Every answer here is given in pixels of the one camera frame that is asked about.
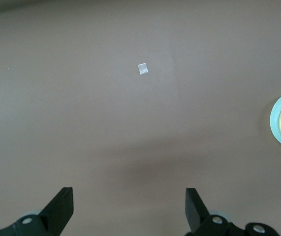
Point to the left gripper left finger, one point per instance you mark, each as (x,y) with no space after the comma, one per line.
(56,214)

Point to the small clear tape square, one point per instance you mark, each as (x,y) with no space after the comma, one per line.
(143,68)

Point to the brown table cover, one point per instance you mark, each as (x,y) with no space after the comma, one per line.
(105,110)

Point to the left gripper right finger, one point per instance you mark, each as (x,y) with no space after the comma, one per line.
(199,216)

